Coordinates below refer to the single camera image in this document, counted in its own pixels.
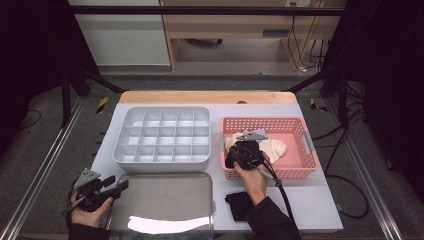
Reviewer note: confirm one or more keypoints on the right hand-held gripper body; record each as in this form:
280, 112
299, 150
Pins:
248, 155

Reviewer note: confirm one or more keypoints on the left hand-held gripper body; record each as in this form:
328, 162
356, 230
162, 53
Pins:
91, 193

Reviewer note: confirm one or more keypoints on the light purple sock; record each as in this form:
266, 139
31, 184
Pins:
261, 131

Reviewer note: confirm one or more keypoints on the black sock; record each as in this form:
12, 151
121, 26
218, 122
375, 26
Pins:
238, 205

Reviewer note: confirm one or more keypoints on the pink perforated plastic basket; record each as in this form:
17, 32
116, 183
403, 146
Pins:
293, 173

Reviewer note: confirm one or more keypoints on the white divided organizer box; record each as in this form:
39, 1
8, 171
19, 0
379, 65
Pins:
166, 166

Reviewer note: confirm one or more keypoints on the person's left hand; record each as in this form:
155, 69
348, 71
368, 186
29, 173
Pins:
86, 218

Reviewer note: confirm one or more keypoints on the person's right hand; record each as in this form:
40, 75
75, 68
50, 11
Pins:
255, 185

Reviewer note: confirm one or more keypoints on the yellow and black tape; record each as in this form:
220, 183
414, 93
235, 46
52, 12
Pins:
315, 105
102, 105

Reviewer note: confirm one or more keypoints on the black metal stand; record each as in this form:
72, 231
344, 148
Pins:
342, 100
65, 100

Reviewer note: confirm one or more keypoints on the light wooden desk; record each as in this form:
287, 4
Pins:
233, 25

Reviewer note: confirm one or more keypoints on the white cabinet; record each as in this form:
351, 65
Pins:
123, 40

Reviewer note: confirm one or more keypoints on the black horizontal crossbar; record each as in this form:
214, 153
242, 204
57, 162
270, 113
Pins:
200, 10

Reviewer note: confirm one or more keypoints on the dark curtain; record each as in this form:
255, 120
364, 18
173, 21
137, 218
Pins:
390, 66
30, 50

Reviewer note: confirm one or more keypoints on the metal floor rail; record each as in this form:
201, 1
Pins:
43, 166
366, 173

